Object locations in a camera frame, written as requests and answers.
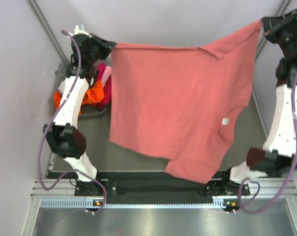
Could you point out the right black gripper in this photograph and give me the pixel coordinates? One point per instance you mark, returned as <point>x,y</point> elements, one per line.
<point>273,25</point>

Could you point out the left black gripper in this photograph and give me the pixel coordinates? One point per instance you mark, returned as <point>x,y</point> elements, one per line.
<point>103,44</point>

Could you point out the salmon pink t shirt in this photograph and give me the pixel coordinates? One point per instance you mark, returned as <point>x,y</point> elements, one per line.
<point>182,103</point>

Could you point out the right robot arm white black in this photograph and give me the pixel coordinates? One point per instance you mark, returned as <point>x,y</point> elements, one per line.
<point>276,155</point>

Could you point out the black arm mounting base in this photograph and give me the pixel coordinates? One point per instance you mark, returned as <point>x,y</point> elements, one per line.
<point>155,187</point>

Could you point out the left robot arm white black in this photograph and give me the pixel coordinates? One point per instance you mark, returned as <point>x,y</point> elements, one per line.
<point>61,133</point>

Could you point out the light pink t shirt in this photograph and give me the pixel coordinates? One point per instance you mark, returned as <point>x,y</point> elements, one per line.
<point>106,75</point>

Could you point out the orange t shirt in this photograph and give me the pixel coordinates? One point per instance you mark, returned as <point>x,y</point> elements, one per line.
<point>93,95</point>

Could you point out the magenta t shirt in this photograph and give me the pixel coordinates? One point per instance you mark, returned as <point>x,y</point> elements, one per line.
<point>107,88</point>

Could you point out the white t shirt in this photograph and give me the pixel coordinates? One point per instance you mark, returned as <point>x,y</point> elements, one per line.
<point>61,87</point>

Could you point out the grey plastic bin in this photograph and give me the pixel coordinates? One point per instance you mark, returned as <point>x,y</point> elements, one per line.
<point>88,111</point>

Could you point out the right aluminium frame post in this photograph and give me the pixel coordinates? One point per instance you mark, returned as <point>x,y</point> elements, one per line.
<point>280,10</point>

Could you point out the aluminium frame post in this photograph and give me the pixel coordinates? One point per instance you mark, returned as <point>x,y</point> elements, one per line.
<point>280,10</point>
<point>48,31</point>

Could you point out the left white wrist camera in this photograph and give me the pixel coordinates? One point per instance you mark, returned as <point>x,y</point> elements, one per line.
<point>79,29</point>

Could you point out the left aluminium frame post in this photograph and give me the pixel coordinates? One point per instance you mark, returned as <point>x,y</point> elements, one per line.
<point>48,31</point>

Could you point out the aluminium front rail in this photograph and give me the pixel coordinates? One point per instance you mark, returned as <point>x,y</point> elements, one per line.
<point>63,189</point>

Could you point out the slotted grey cable duct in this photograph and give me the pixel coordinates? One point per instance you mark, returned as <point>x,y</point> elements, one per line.
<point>95,204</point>

